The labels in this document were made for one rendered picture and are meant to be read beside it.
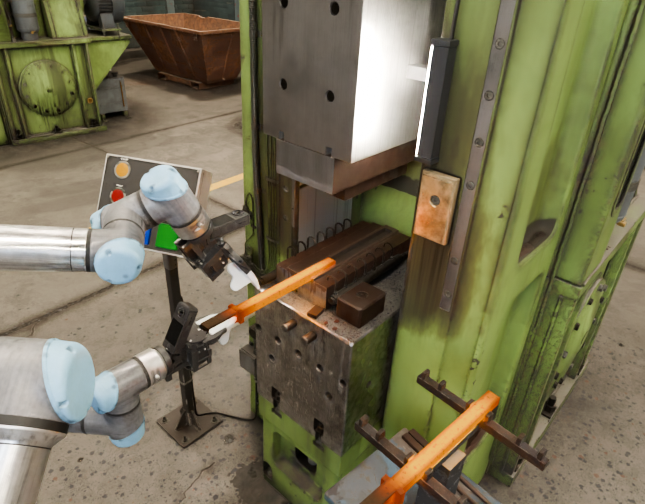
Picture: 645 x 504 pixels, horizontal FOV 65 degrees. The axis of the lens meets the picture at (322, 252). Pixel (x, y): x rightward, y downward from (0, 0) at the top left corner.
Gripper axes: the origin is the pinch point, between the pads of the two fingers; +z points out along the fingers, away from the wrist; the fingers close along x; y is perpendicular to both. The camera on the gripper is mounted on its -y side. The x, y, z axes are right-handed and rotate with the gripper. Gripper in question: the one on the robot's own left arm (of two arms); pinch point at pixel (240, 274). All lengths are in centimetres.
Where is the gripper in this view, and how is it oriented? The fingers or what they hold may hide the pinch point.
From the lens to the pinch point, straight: 123.6
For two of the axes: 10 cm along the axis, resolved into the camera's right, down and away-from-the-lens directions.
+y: -6.1, 7.2, -3.4
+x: 7.4, 3.6, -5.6
